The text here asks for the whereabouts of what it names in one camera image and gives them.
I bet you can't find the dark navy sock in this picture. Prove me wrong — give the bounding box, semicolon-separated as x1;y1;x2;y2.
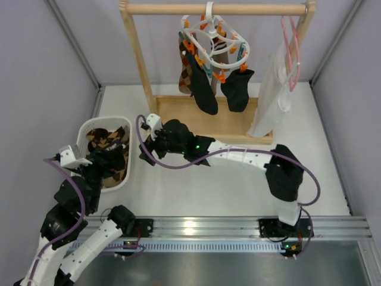
86;144;126;179

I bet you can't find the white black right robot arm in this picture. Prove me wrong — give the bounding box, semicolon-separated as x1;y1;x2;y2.
136;114;304;227

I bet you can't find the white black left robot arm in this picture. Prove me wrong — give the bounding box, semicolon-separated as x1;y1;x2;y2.
15;165;136;285

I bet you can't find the black sock on hanger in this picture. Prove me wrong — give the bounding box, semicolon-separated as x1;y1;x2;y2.
186;52;218;115

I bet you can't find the white round clip hanger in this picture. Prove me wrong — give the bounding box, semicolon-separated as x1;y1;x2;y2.
179;2;250;72

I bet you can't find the pink clothes hanger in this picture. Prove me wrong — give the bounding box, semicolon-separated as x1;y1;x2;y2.
280;16;301;92

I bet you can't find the orange green argyle sock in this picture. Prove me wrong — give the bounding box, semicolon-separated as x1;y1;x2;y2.
102;163;128;188

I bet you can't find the tan black argyle sock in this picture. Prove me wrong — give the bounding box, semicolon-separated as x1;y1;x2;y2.
86;126;130;152

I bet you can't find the white perforated plastic basket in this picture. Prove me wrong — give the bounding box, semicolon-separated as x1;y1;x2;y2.
76;116;132;193

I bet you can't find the brown argyle hanging sock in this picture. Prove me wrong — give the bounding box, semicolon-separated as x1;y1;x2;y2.
178;38;192;95

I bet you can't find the wooden clothes rack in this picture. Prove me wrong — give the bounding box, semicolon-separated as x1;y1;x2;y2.
119;1;316;144

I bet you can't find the white hanging cloth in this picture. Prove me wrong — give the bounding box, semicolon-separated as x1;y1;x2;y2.
246;44;291;138

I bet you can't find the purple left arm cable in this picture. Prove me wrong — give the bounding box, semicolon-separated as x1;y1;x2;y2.
29;157;146;281

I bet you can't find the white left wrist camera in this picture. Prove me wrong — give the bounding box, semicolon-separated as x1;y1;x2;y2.
58;144;92;169

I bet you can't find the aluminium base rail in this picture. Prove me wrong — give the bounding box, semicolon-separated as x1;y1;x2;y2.
71;216;373;254

